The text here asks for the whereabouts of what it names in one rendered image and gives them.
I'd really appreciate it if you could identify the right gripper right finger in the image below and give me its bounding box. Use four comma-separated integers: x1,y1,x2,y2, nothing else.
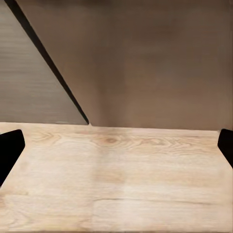
217,129,233,168

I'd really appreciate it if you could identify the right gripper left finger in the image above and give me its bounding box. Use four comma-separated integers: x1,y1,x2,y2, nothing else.
0,129,25,187

